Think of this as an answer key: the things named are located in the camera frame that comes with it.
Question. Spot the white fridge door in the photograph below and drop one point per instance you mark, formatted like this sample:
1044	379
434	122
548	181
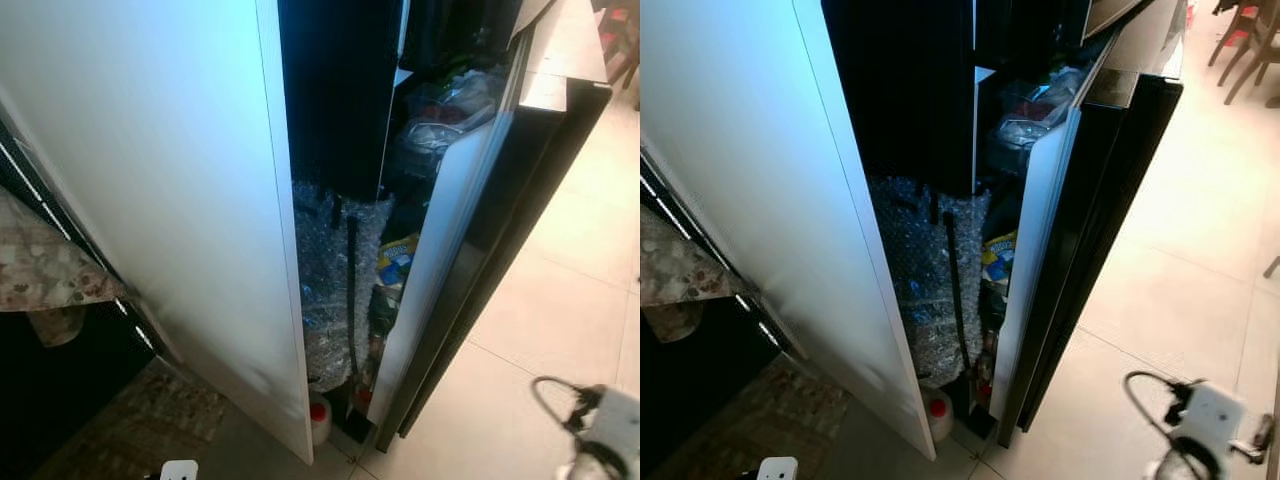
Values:
780	180
150	180

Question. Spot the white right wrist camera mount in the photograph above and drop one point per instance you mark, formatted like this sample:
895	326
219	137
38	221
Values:
1210	420
615	420

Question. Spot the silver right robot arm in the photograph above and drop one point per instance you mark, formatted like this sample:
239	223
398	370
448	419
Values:
595	465
1180	465

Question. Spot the clear bubble wrap sheet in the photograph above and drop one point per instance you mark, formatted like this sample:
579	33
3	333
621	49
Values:
320	290
915	280

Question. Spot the white bottle red cap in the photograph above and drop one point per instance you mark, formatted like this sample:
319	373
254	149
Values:
320	420
940	415

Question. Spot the clear plastic food bags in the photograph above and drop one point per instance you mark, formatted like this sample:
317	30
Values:
1035	115
450	120

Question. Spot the brown patterned floor mat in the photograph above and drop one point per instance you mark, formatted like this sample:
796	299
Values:
140	425
770	420

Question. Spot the black fridge body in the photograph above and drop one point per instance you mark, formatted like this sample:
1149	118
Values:
900	90
335	90

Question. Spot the yellow blue food packet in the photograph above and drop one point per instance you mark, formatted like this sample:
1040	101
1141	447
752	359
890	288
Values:
398	260
998	260

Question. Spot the floral patterned cloth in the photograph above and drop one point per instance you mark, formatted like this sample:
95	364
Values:
50	265
680	270

